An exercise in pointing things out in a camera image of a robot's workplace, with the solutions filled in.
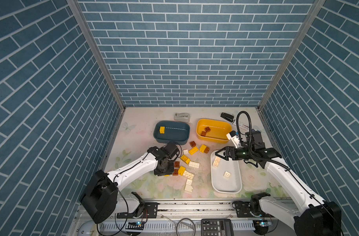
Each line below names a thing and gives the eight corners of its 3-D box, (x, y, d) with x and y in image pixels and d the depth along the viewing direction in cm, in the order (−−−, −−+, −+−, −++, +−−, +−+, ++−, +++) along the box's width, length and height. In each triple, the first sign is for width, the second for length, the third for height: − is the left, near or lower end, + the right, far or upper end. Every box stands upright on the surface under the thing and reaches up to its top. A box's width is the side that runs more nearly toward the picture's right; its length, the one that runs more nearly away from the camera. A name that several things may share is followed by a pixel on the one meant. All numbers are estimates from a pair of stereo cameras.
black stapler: (219, 117, 116) (220, 115, 114) (221, 113, 119) (222, 111, 117) (232, 122, 113) (232, 120, 111) (234, 118, 115) (234, 116, 113)
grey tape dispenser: (174, 122, 113) (174, 119, 110) (174, 115, 117) (174, 112, 115) (189, 122, 113) (189, 119, 110) (189, 115, 117) (189, 112, 115)
